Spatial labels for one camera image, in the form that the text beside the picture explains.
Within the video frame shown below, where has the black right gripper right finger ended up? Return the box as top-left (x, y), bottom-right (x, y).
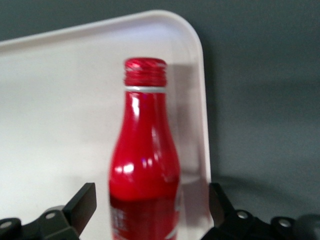
top-left (208, 182), bottom-right (320, 240)

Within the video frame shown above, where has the red coke bottle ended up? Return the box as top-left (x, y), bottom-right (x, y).
top-left (108, 57), bottom-right (183, 240)

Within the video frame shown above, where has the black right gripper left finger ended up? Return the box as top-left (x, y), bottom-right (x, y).
top-left (0, 182), bottom-right (98, 240)

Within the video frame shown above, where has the beige plastic tray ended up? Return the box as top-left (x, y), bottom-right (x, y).
top-left (0, 9), bottom-right (214, 240)

